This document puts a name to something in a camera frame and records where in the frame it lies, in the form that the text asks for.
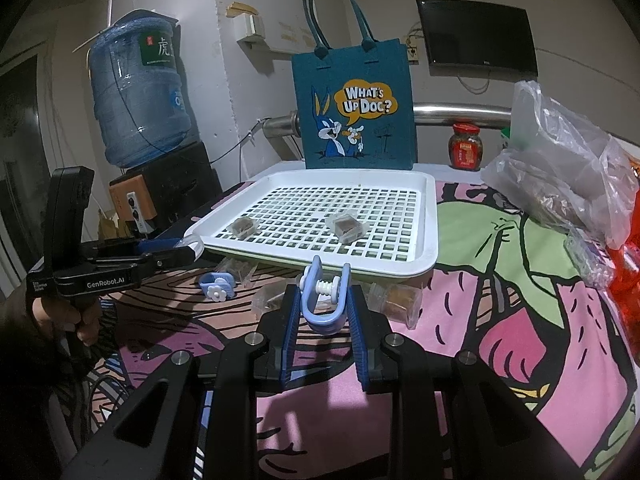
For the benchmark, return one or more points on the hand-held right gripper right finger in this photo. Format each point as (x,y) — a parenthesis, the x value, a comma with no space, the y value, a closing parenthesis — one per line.
(359,345)

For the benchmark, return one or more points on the teal cartoon tote bag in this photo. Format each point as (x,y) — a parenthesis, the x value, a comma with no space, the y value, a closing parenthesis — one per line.
(350,150)

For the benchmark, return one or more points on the clear cup table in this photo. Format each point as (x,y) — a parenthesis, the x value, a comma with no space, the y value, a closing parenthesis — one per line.
(395,300)

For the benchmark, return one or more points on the person's left hand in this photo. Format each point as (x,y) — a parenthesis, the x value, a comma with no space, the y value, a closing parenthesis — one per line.
(55,319)

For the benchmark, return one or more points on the clear plastic bag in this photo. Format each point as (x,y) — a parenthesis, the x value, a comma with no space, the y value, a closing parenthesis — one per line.
(560,170)

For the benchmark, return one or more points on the green white carton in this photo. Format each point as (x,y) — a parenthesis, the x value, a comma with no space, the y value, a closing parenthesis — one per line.
(506,140)

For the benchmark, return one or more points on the brown cardboard piece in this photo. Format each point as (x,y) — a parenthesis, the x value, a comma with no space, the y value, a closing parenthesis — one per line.
(106,225)

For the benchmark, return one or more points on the light blue roller clip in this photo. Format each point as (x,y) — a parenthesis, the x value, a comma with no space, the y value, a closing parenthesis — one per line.
(322,321)

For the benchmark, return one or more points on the wall power socket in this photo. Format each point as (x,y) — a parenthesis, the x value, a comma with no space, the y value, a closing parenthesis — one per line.
(412,52)

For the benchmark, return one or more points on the green tray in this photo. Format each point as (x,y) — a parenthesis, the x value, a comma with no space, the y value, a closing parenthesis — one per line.
(250,257)

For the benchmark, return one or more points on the person's left forearm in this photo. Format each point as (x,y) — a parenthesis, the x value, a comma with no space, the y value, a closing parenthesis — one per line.
(30,400)

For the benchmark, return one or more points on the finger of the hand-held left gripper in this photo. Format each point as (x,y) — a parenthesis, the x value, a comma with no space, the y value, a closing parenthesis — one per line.
(170,259)
(155,245)

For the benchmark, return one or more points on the white wall switch box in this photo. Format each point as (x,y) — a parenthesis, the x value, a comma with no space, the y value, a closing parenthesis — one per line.
(250,25)

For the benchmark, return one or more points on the black water dispenser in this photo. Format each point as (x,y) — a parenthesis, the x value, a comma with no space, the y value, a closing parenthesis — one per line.
(180,190)

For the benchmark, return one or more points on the metal bed rail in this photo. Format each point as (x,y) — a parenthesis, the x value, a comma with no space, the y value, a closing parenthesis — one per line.
(450,112)

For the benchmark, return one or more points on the red plastic bag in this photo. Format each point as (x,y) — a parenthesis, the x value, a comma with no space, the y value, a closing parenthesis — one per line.
(627,270)

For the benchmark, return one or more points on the blue water jug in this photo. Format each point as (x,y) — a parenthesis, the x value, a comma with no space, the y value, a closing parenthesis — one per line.
(135,110)

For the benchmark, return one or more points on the blue flower clip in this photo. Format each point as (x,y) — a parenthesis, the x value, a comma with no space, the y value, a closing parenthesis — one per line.
(217,290)

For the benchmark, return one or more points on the black wall television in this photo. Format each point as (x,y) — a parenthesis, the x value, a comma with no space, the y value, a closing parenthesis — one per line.
(475,35)

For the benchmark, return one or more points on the clear cup on table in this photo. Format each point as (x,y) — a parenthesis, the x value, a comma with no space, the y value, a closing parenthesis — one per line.
(267,302)

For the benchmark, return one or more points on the dark door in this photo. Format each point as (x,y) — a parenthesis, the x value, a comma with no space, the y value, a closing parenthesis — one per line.
(20,160)

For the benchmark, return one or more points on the white perforated tray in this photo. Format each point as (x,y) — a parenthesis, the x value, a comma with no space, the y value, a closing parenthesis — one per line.
(427,230)

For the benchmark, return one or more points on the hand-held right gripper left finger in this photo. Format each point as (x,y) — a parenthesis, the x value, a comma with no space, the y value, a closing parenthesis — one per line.
(291,340)

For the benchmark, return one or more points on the red-lidded sauce jar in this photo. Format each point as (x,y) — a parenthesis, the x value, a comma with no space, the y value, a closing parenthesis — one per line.
(466,150)

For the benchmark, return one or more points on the printed cartoon blanket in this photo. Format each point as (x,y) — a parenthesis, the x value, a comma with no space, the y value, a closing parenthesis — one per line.
(500,310)

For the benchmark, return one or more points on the thin white stick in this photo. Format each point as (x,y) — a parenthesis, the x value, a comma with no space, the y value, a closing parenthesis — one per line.
(87,43)
(108,12)

